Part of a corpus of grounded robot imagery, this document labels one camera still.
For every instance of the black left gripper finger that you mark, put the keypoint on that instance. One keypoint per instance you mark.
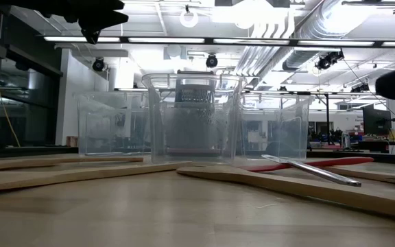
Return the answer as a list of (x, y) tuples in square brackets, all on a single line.
[(90, 36), (105, 20)]

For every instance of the clear water bottle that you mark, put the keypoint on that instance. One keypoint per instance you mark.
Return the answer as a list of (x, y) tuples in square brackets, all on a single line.
[(345, 140)]

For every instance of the cluttered black desk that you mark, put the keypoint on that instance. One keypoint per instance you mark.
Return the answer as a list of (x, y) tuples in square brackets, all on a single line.
[(372, 145)]

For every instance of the large steel butter knife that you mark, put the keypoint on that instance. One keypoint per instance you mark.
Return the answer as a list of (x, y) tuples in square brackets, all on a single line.
[(108, 154)]

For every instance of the metal box grater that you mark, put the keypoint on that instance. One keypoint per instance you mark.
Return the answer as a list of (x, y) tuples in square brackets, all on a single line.
[(194, 109)]

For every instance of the black computer monitor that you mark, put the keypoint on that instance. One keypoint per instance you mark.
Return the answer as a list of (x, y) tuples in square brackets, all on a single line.
[(376, 121)]

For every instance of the small wooden box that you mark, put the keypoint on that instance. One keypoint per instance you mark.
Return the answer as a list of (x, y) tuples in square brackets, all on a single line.
[(72, 141)]

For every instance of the broad wooden spatula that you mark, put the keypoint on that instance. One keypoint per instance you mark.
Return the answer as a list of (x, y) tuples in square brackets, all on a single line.
[(286, 187)]

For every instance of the slim steel butter knife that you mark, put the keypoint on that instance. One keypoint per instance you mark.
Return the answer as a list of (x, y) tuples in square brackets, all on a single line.
[(321, 173)]

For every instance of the silver ventilation duct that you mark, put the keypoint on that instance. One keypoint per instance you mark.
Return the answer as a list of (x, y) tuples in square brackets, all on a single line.
[(321, 20)]

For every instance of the slotted wooden spatula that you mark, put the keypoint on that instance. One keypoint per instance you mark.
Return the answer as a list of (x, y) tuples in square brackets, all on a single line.
[(372, 173)]

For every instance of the tall clear plastic bin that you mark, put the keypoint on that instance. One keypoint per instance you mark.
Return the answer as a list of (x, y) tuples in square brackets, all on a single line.
[(231, 144)]

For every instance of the overhead light strip bar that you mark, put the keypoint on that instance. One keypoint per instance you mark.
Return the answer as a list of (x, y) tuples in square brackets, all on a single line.
[(166, 40)]

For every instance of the black vertical pole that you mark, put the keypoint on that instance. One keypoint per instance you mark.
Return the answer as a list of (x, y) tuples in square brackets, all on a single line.
[(327, 116)]

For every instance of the low clear plastic bin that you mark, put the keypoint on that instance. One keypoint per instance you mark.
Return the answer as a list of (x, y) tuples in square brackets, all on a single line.
[(108, 130), (286, 137)]

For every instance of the red silicone spatula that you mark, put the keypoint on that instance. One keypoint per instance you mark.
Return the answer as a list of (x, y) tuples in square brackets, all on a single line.
[(348, 160)]

